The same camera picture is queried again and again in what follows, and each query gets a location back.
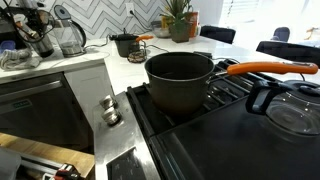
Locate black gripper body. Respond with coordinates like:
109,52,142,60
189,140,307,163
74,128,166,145
0,6,38,35

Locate metal utensil holder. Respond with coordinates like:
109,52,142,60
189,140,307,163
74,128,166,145
29,9,56,58

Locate glass electric kettle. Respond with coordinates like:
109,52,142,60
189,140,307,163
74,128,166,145
51,4,88,58

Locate small black saucepan orange handle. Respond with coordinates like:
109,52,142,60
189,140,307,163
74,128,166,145
109,32,155,58

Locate steel stove knob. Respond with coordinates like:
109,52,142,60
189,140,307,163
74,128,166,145
99,94,118,110
101,106,122,127

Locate steel gas stove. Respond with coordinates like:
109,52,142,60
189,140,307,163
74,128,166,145
93,58,320,180

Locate blue plastic container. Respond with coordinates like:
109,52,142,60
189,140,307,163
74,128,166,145
0,39,17,54

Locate checkered dish towel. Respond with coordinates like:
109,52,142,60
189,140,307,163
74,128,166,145
0,48,44,71

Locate steel dishwasher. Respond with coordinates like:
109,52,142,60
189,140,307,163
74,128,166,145
0,72,94,153

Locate white kitchen cabinet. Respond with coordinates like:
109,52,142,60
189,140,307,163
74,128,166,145
64,63,115,131

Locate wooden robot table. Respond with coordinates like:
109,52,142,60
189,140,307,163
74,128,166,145
0,132,95,179

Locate clear glass bowl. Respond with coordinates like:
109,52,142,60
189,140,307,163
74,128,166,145
150,20,172,39

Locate potted green plant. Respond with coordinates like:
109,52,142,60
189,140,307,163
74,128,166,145
159,0,194,44

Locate yellow oil bottle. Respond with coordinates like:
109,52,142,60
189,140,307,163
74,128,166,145
186,10,200,38

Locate black chair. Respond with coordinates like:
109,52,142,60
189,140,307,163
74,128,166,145
199,25,237,45

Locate blue chair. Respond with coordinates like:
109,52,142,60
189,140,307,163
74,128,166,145
270,26,291,43

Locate dark dining table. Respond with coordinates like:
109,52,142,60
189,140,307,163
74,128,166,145
255,40,320,68

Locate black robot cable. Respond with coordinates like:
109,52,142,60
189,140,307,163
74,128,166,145
0,1,57,44

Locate white wall outlet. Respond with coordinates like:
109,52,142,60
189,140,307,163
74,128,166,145
125,2,136,18

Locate black power cable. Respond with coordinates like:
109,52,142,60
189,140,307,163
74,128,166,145
129,9,155,33

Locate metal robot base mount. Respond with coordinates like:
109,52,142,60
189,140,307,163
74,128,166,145
0,146,81,180

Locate large pot orange handle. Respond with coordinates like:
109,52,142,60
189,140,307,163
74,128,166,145
144,51,319,116

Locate glass carafe black handle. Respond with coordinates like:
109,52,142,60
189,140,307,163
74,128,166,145
245,79,320,136

